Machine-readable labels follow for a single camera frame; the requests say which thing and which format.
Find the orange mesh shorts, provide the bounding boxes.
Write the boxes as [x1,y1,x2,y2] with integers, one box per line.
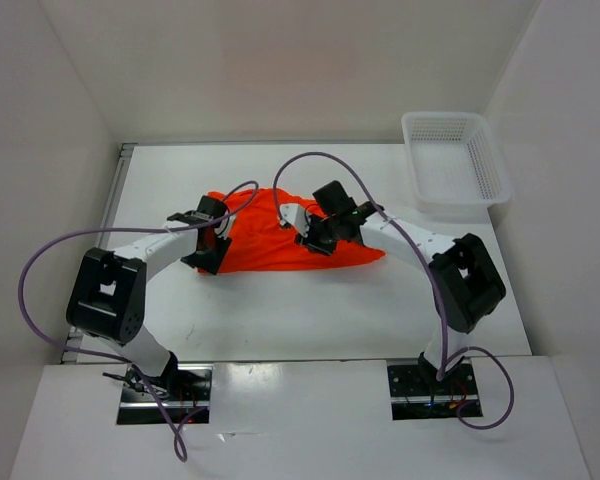
[219,188,385,274]

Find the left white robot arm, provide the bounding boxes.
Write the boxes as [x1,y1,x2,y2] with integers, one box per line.
[66,196,233,400]

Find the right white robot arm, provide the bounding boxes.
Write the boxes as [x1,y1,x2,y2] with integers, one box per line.
[279,181,506,393]

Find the white plastic basket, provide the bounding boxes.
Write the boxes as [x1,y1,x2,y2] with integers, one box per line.
[401,111,511,215]

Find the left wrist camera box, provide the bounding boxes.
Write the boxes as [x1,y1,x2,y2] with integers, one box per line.
[214,215,236,240]

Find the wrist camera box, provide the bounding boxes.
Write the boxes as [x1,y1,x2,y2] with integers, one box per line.
[214,215,236,240]
[279,203,311,237]

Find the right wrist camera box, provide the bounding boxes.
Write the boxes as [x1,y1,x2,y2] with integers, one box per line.
[279,203,311,237]

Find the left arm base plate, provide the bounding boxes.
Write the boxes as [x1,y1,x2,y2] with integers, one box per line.
[104,364,213,426]

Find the aluminium table edge rail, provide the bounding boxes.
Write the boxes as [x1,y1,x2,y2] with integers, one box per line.
[60,143,137,364]

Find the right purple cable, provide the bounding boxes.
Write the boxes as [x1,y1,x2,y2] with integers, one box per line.
[272,152,515,431]

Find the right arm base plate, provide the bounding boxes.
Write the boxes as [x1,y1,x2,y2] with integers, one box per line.
[386,359,483,421]

